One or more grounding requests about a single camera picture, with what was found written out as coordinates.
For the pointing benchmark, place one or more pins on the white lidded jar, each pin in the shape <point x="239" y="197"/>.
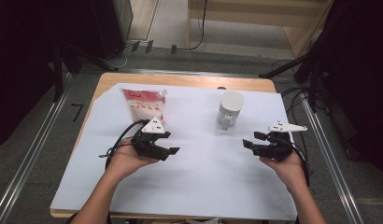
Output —
<point x="230" y="107"/>

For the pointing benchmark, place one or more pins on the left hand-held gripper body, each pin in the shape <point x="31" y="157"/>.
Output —
<point x="147" y="146"/>

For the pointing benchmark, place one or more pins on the black cabinet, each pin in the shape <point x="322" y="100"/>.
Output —
<point x="99" y="25"/>

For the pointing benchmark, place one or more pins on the light wooden furniture frame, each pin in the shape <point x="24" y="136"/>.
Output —
<point x="261" y="15"/>

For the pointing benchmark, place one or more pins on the person's left hand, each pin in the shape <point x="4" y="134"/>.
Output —
<point x="125" y="163"/>

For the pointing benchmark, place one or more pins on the small black floor bracket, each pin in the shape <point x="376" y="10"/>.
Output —
<point x="149" y="46"/>
<point x="135" y="46"/>
<point x="173" y="49"/>

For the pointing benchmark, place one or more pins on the white paper sheet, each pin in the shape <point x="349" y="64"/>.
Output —
<point x="195" y="174"/>

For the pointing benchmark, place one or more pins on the metal floor rail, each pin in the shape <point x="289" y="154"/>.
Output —
<point x="331" y="161"/>
<point x="27" y="161"/>

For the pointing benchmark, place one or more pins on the person's right hand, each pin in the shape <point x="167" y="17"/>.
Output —
<point x="287" y="169"/>

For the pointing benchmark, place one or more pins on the wooden table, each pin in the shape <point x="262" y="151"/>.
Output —
<point x="180" y="80"/>

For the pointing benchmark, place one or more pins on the red and white pouch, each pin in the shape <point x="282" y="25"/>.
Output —
<point x="146" y="104"/>

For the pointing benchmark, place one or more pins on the black metal stand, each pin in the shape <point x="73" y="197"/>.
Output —
<point x="58" y="74"/>
<point x="304" y="67"/>

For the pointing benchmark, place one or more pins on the black table grommet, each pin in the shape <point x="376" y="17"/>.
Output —
<point x="221" y="88"/>

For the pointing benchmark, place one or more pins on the metal cross rail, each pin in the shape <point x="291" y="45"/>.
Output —
<point x="186" y="73"/>

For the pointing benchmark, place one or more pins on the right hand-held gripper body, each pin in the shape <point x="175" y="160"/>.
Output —
<point x="278" y="147"/>

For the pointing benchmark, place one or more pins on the dark curtain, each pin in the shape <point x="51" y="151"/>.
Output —
<point x="364" y="77"/>
<point x="18" y="62"/>

